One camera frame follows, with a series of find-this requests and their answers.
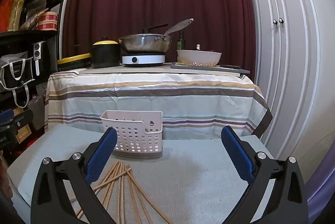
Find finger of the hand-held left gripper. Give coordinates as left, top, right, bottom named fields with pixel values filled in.
left=0, top=109, right=34, bottom=132

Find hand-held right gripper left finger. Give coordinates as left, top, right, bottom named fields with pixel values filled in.
left=31, top=128, right=118, bottom=224

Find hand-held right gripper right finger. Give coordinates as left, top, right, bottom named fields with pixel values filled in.
left=221, top=126, right=309, bottom=224

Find white perforated utensil basket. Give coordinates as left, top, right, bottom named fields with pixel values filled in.
left=101, top=110, right=163, bottom=159

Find pile of wooden chopsticks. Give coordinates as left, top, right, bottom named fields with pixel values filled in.
left=69, top=160, right=174, bottom=224

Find tan paper bag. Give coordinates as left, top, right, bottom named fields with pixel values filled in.
left=12, top=107, right=33, bottom=143

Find grey bin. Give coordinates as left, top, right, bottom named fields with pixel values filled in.
left=27, top=94, right=45, bottom=131

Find red cloth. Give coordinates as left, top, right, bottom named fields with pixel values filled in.
left=26, top=133, right=45, bottom=144

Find black tote bag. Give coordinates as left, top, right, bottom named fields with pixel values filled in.
left=0, top=52, right=36, bottom=108

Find black and silver air fryer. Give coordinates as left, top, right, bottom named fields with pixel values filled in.
left=31, top=41, right=48, bottom=76

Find striped tablecloth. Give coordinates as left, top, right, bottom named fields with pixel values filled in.
left=44, top=71, right=273, bottom=141

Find flat yellow and black pan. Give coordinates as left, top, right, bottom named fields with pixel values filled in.
left=57, top=53, right=91, bottom=71

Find grey rubber tray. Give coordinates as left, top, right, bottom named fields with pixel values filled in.
left=171, top=62, right=250, bottom=74

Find black shelving rack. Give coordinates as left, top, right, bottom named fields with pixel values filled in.
left=0, top=0, right=64, bottom=135

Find beige table mat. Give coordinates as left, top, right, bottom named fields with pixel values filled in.
left=79, top=65, right=241, bottom=78

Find black pot with yellow lid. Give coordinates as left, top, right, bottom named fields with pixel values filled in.
left=90, top=37, right=121, bottom=69

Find red striped round box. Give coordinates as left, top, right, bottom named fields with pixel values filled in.
left=37, top=11, right=58, bottom=31

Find white induction cooker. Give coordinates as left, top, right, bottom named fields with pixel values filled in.
left=122, top=54, right=166, bottom=67

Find white bowl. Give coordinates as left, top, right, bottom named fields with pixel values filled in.
left=177, top=49, right=222, bottom=67

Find orange bag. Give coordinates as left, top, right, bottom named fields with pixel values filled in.
left=0, top=0, right=13, bottom=32

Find gold package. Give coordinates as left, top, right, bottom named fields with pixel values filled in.
left=8, top=0, right=25, bottom=31

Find white wardrobe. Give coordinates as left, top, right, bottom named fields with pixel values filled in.
left=243, top=0, right=335, bottom=188

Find dark plastic packets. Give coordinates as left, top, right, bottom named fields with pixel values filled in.
left=19, top=0, right=50, bottom=30

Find steel frying pan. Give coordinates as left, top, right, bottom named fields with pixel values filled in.
left=118, top=18, right=195, bottom=54

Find green olive oil bottle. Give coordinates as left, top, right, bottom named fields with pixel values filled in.
left=177, top=31, right=185, bottom=50

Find black handled pan lid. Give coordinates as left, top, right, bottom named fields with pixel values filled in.
left=142, top=23, right=169, bottom=35

